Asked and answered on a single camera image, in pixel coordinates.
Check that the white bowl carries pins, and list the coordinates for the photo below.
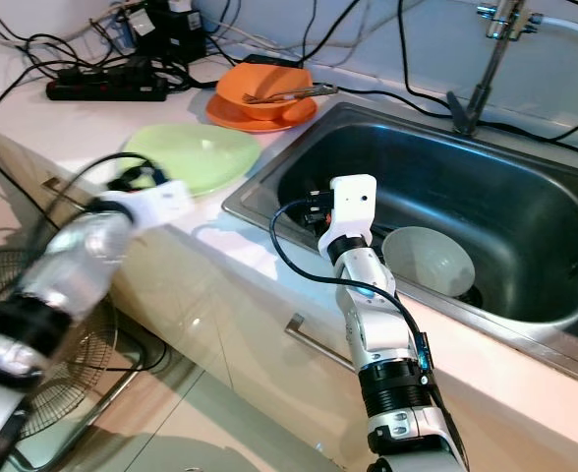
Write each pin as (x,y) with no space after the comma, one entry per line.
(432,261)

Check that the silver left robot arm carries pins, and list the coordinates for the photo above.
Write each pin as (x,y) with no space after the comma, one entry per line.
(33,334)

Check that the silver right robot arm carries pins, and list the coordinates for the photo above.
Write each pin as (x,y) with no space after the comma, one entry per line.
(382,334)

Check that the cream kitchen cabinet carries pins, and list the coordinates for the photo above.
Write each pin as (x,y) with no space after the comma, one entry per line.
(250,393)

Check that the light green plate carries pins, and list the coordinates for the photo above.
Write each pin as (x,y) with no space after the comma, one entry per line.
(210,152)

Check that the black power strip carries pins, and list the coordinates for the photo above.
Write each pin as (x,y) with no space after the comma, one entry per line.
(107,90)

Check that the orange plate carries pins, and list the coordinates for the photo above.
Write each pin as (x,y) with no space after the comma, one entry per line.
(230,120)

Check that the metal fork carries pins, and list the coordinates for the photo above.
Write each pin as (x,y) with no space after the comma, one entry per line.
(294,93)

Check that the orange bowl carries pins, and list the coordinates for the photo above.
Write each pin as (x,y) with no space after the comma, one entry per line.
(260,79)

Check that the black power adapter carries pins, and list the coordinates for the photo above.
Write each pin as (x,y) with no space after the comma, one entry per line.
(166,34)

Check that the flat black box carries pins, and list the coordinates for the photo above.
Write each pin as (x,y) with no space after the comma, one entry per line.
(271,60)

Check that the stainless steel sink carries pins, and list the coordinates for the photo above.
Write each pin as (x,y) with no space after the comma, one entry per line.
(495,187)

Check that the metal faucet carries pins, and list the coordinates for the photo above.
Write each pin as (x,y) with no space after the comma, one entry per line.
(486,74)

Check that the dark floor fan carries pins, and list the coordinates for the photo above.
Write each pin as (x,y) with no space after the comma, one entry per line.
(92,393)

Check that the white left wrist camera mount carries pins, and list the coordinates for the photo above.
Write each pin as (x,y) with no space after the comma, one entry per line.
(156,205)

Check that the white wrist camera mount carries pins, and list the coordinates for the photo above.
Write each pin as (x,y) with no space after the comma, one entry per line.
(156,205)
(353,202)

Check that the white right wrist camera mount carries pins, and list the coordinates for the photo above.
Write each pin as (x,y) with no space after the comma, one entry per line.
(353,202)

